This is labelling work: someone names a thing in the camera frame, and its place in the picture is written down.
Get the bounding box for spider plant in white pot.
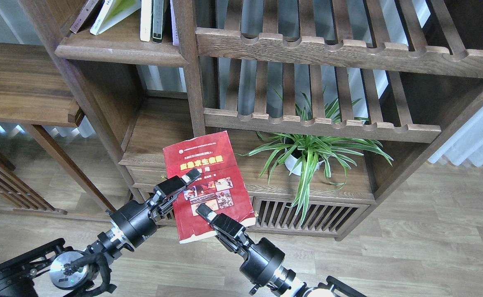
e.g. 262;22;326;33
239;87;394;225

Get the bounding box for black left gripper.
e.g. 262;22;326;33
106;168;200;250

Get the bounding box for red book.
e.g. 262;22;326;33
163;131;256;244

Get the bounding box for dark maroon book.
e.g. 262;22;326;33
70;0;102;33

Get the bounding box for dark wooden bookshelf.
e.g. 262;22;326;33
19;0;483;240

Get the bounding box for slatted wooden rack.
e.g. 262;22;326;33
0;152;68;216

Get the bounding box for wooden side table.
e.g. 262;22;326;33
0;43;115;211

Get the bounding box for white curtain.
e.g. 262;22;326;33
428;107;483;167

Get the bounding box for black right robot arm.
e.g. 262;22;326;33
197;204;364;297

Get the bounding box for yellow green book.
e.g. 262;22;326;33
90;0;141;35

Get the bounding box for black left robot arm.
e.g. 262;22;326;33
0;169;200;297

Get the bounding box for white upright book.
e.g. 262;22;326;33
139;0;153;42

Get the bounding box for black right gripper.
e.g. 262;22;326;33
196;204;286;295

